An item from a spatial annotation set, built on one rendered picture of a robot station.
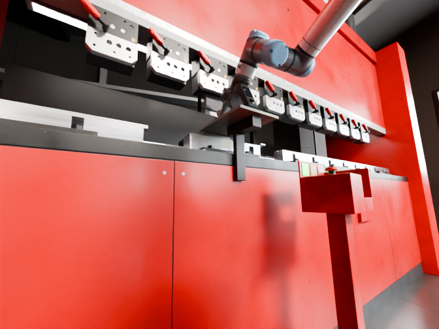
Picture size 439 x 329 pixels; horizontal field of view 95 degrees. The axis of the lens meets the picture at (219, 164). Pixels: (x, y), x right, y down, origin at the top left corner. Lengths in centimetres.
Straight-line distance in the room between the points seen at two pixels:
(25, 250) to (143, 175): 27
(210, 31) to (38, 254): 100
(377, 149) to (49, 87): 283
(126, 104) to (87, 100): 19
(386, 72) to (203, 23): 229
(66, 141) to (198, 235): 43
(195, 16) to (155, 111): 59
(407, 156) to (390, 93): 70
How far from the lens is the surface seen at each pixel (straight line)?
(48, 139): 59
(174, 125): 140
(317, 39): 79
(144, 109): 137
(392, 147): 275
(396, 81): 292
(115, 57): 82
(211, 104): 94
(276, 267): 91
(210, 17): 116
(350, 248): 82
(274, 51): 72
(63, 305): 61
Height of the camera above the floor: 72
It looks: 9 degrees up
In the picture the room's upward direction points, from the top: 1 degrees counter-clockwise
